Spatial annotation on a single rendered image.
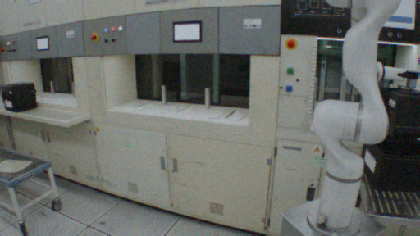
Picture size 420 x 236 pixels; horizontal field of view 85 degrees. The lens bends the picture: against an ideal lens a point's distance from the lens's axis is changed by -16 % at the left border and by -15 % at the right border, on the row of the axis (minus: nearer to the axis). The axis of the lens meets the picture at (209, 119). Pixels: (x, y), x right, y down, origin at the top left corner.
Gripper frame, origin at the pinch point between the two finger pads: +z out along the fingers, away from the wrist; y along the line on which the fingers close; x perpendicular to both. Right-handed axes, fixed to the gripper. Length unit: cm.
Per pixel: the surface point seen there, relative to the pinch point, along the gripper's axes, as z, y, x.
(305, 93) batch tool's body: -43, -36, -17
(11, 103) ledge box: -293, -53, -36
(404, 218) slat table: -9, 33, -49
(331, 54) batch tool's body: -19, -81, 5
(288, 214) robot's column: -54, 33, -50
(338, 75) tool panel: -3, -119, -14
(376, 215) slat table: -20, 31, -49
